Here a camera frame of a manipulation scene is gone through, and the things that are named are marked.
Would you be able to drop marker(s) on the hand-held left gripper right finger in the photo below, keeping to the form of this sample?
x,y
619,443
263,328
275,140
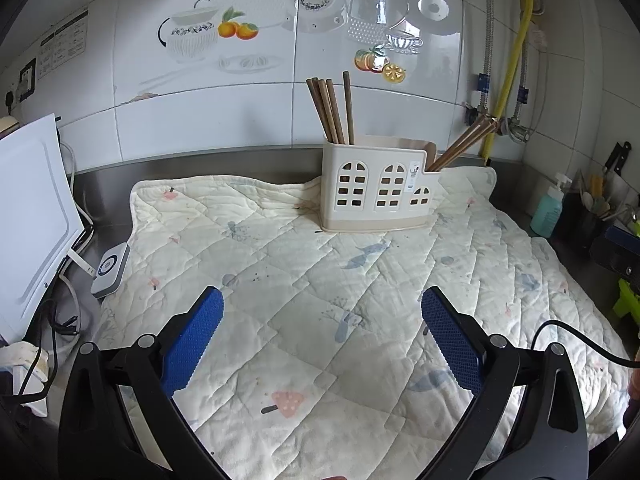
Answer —
x,y
452,340

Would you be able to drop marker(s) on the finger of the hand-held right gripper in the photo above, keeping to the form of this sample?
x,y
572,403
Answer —
x,y
617,255

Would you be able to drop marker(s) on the green plastic rack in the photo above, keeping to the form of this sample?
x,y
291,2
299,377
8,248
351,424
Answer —
x,y
625,300

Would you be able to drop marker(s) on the white wall label sticker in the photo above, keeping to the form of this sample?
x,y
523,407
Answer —
x,y
62,42

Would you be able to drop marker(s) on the white appliance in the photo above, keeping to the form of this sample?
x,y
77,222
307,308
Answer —
x,y
35,210

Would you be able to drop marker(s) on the black utensil container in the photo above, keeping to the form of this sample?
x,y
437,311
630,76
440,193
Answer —
x,y
580,225

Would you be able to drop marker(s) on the cream quilted mat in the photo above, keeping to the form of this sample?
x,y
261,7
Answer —
x,y
300,270

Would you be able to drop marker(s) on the yellow gas pipe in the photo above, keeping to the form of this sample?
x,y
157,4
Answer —
x,y
515,50

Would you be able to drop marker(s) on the white grey small device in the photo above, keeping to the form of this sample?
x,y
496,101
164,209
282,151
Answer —
x,y
110,267

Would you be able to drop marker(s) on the black wall socket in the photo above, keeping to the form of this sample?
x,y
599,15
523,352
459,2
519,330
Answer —
x,y
27,80

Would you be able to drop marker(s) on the white power strip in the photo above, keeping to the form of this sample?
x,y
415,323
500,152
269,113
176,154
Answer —
x,y
35,405

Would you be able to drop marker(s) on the beige plastic chopstick holder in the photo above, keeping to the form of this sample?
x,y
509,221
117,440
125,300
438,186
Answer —
x,y
370,220

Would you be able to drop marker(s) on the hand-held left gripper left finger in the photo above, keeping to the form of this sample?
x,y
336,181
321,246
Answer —
x,y
197,340

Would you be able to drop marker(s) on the teal soap pump bottle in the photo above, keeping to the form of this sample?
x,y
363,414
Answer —
x,y
545,215

